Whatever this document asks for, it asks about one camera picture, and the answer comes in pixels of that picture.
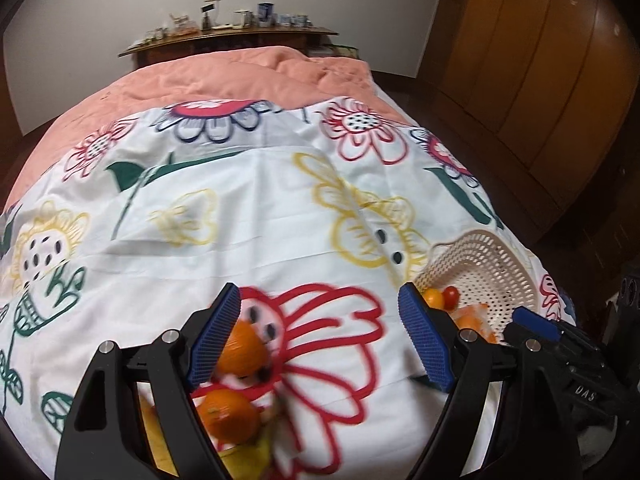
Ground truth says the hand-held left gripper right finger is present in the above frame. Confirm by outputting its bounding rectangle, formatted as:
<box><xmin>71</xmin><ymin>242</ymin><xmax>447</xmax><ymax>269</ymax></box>
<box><xmin>397</xmin><ymin>282</ymin><xmax>583</xmax><ymax>480</ymax></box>

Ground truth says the large orange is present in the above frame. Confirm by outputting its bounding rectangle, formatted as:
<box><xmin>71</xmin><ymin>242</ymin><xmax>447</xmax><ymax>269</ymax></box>
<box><xmin>196</xmin><ymin>387</ymin><xmax>261</xmax><ymax>445</ymax></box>

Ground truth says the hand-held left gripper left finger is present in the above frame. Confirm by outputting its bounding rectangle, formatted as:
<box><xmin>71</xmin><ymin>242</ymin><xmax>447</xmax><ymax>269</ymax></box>
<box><xmin>55</xmin><ymin>282</ymin><xmax>243</xmax><ymax>480</ymax></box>

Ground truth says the white perforated plastic basket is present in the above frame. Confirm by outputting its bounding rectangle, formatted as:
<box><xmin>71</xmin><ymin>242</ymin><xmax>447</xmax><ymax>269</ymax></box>
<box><xmin>415</xmin><ymin>230</ymin><xmax>543</xmax><ymax>343</ymax></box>

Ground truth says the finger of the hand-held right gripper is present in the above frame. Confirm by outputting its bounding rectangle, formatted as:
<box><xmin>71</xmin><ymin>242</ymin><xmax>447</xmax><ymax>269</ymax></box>
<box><xmin>502</xmin><ymin>307</ymin><xmax>562</xmax><ymax>347</ymax></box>

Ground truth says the wooden headboard shelf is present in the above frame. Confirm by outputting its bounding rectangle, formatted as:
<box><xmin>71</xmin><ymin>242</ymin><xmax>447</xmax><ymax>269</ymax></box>
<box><xmin>118</xmin><ymin>27</ymin><xmax>340</xmax><ymax>68</ymax></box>

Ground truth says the white floral blanket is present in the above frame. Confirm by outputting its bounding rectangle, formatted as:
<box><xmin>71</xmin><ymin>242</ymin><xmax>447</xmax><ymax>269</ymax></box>
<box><xmin>0</xmin><ymin>95</ymin><xmax>576</xmax><ymax>480</ymax></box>

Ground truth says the black device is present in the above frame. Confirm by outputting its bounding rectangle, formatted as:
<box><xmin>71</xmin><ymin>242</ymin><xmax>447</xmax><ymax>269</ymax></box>
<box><xmin>607</xmin><ymin>260</ymin><xmax>640</xmax><ymax>342</ymax></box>

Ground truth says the pink quilt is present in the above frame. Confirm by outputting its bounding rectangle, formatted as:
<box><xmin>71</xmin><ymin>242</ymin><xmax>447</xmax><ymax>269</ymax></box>
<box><xmin>5</xmin><ymin>45</ymin><xmax>416</xmax><ymax>211</ymax></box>

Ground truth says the brown wooden wardrobe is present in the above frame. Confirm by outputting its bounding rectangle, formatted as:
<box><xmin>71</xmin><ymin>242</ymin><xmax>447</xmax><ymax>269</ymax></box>
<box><xmin>420</xmin><ymin>0</ymin><xmax>640</xmax><ymax>261</ymax></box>

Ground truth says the small orange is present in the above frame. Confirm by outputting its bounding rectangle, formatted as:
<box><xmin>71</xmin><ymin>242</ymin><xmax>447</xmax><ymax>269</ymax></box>
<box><xmin>217</xmin><ymin>320</ymin><xmax>268</xmax><ymax>378</ymax></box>

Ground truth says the yellow banana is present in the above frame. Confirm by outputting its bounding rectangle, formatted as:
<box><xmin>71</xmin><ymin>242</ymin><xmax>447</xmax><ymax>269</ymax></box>
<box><xmin>137</xmin><ymin>395</ymin><xmax>281</xmax><ymax>480</ymax></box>

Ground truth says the flat green box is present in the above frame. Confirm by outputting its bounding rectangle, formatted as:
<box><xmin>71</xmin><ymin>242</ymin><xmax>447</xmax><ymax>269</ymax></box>
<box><xmin>307</xmin><ymin>45</ymin><xmax>360</xmax><ymax>59</ymax></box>

